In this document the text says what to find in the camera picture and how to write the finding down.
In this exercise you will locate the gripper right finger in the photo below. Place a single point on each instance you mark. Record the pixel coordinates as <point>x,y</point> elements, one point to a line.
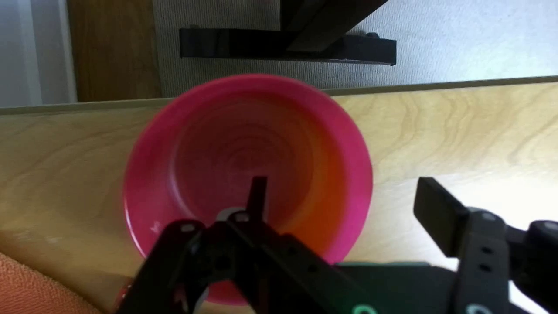
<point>479,248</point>

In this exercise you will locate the black table base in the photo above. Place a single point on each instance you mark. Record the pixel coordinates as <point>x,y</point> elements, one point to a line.
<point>287,41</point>

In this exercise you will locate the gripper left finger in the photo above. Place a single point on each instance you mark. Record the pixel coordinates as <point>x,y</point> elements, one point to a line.
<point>244,261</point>

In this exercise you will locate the orange cloth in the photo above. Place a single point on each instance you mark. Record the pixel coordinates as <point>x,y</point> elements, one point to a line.
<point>30,290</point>

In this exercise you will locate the brown wooden door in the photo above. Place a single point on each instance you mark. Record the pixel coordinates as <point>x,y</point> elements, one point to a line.
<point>114,50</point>

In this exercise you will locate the pink plastic bowl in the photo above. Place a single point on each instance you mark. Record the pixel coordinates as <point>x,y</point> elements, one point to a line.
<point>244,144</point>

